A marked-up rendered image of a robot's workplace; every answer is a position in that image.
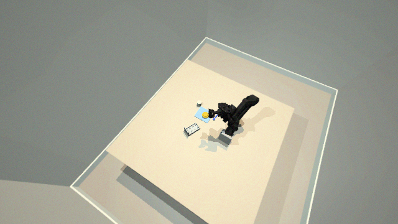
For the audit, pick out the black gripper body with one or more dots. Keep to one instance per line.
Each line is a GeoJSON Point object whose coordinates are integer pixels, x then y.
{"type": "Point", "coordinates": [220, 113]}

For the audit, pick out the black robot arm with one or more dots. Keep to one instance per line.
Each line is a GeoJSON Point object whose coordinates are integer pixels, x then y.
{"type": "Point", "coordinates": [238, 113]}

